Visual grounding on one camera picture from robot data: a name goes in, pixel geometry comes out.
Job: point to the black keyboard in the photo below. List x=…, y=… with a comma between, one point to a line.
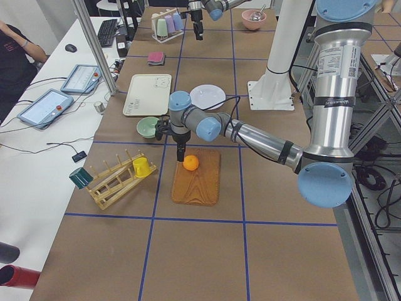
x=106, y=32

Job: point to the pink grey cloth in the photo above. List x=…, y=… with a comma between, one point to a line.
x=156, y=58

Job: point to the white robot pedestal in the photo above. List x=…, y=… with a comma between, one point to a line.
x=273, y=90

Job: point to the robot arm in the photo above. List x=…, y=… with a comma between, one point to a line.
x=324, y=167
x=214, y=8

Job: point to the blue pastel cup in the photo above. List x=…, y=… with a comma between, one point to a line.
x=178, y=23

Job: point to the teach pendant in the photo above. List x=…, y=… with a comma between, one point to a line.
x=43, y=111
x=82, y=79

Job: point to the cream bear tray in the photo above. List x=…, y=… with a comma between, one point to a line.
x=148, y=95

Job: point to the white wire cup holder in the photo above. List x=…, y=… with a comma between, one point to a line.
x=154, y=19

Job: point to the far teach pendant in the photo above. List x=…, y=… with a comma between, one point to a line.
x=82, y=79

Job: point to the orange fruit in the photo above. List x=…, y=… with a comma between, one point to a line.
x=191, y=162

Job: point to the purple pastel cup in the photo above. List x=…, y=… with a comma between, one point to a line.
x=170, y=24

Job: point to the small black device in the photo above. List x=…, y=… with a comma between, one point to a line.
x=79, y=156

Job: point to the pink bowl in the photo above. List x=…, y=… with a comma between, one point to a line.
x=249, y=22

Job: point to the wooden cup rack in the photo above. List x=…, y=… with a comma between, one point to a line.
x=110, y=185

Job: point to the yellow cup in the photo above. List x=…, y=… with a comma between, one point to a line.
x=141, y=167

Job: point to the seated person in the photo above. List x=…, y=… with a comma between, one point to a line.
x=17, y=72

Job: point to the small metal cylinder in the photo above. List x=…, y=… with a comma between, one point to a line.
x=99, y=107

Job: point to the aluminium frame post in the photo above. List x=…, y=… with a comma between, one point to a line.
x=91, y=37

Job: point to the dark green cup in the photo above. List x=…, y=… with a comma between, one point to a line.
x=80, y=177

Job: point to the brown wooden tray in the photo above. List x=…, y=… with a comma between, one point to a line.
x=201, y=186

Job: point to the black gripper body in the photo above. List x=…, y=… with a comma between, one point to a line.
x=196, y=17
x=182, y=138

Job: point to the metal scoop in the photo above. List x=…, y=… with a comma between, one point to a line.
x=257, y=15

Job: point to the green pastel cup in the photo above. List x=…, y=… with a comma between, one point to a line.
x=162, y=28

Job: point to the black bottle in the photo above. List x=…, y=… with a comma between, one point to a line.
x=8, y=253

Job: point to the green bowl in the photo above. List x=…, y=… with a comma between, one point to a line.
x=146, y=127

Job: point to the black computer mouse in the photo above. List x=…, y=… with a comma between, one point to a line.
x=71, y=48

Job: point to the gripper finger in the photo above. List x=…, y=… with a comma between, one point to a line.
x=180, y=152
x=198, y=30

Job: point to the red bottle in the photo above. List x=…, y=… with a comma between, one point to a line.
x=19, y=277

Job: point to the white round plate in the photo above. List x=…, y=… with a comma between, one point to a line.
x=207, y=97

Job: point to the near teach pendant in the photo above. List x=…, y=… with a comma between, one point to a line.
x=43, y=111

